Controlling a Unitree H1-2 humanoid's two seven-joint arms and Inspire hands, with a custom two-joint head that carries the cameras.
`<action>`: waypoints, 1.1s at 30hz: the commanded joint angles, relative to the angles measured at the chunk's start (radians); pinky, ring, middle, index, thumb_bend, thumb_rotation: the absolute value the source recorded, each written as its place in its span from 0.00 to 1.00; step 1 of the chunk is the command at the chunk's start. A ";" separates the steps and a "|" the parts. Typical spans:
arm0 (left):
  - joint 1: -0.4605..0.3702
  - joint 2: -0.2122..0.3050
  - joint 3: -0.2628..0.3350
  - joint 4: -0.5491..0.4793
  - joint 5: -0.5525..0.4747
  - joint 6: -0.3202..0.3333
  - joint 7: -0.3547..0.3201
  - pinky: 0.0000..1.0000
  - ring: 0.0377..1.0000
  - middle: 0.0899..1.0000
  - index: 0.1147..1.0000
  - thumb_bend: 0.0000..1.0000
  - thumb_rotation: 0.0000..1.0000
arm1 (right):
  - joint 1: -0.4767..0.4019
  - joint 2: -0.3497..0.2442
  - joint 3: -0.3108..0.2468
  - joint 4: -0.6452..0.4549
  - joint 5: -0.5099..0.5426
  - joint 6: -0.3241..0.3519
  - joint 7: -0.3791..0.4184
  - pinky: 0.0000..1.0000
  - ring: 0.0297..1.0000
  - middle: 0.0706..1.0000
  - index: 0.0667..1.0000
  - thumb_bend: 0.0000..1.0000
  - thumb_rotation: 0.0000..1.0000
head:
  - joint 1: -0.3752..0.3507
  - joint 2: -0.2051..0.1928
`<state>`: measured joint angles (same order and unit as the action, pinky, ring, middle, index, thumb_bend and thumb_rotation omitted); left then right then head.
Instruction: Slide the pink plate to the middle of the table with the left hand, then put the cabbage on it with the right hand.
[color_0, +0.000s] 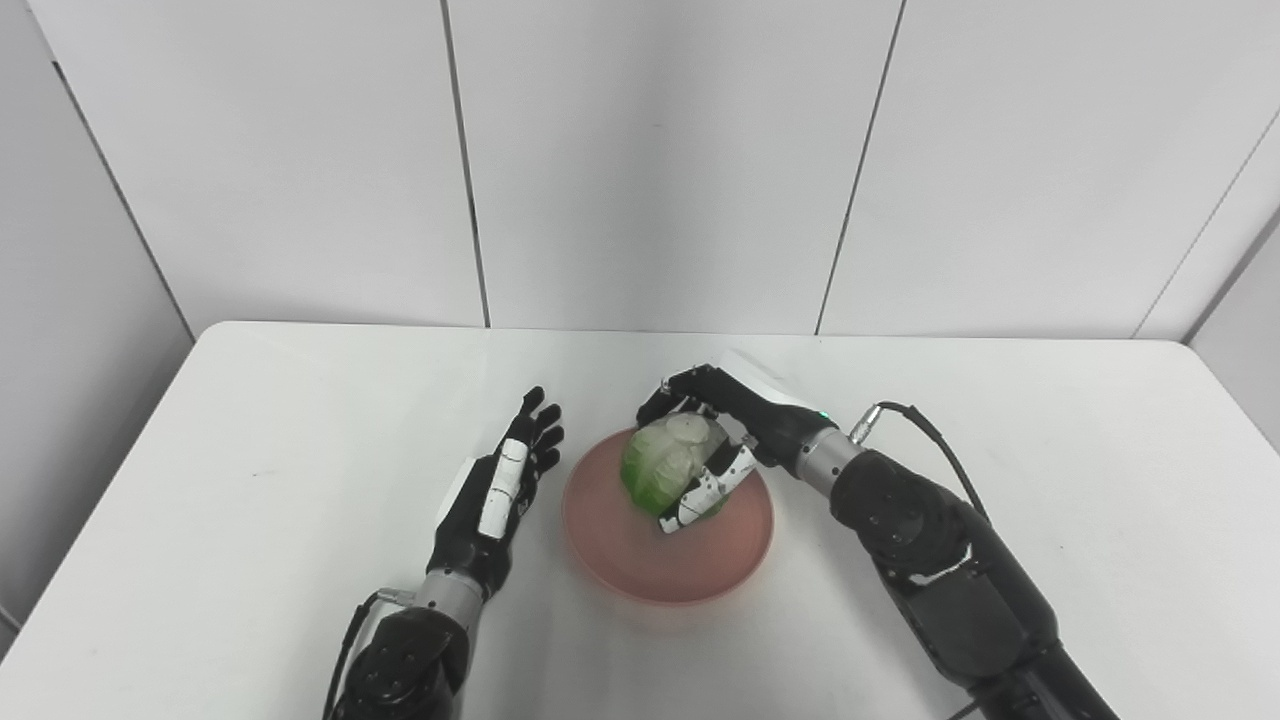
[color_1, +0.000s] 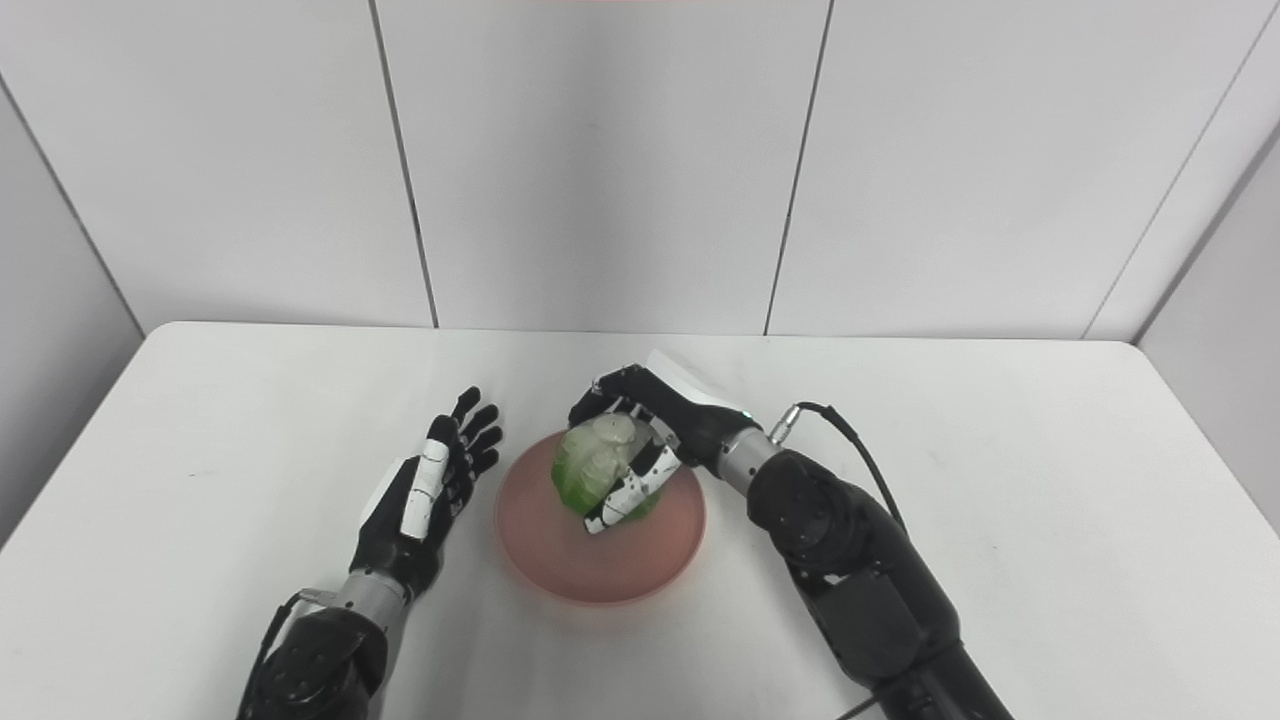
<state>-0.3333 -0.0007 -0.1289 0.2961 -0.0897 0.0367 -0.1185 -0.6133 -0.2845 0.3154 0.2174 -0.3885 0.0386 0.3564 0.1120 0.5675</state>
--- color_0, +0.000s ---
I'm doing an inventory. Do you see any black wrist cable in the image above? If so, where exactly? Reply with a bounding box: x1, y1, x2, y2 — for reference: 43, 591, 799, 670
322, 588, 417, 720
848, 401, 993, 526

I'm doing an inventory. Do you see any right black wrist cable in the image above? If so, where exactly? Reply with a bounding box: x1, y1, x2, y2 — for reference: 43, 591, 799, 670
848, 401, 993, 526

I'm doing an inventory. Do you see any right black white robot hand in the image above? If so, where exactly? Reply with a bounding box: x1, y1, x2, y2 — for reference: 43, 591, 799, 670
636, 351, 839, 535

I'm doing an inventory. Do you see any pink plate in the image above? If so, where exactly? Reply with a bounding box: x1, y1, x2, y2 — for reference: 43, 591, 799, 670
562, 426, 775, 605

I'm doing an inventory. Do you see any green white cabbage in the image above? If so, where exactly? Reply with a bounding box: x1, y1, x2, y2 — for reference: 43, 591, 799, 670
621, 413, 735, 519

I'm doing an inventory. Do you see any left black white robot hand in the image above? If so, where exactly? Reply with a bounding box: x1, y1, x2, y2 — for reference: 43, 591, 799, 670
427, 386, 566, 599

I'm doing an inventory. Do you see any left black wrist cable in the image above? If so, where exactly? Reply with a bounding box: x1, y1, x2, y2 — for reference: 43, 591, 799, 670
322, 588, 417, 720

